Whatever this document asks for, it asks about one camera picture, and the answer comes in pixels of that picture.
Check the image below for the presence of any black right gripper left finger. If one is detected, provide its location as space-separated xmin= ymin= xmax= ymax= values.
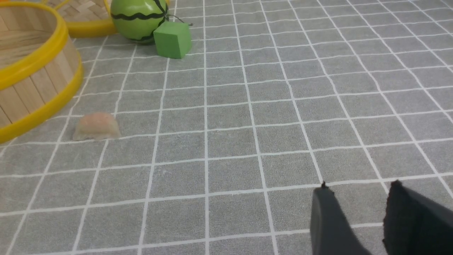
xmin=310 ymin=182 xmax=371 ymax=255

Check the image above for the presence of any green toy watermelon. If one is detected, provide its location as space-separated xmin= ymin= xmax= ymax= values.
xmin=110 ymin=0 xmax=169 ymax=45

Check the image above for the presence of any woven bamboo steamer lid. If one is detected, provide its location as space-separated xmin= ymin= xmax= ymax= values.
xmin=41 ymin=0 xmax=117 ymax=38

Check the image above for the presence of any yellow-rimmed bamboo steamer tray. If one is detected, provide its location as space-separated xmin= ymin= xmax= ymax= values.
xmin=1 ymin=1 xmax=84 ymax=143

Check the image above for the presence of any pinkish toy dumpling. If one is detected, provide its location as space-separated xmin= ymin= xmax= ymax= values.
xmin=72 ymin=112 xmax=121 ymax=141

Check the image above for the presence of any green foam cube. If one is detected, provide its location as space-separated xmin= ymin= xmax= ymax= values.
xmin=153 ymin=21 xmax=191 ymax=59

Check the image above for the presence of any grey checked tablecloth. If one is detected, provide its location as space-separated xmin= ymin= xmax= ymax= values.
xmin=1 ymin=0 xmax=452 ymax=255

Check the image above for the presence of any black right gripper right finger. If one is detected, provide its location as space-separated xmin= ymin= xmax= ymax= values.
xmin=383 ymin=180 xmax=453 ymax=255

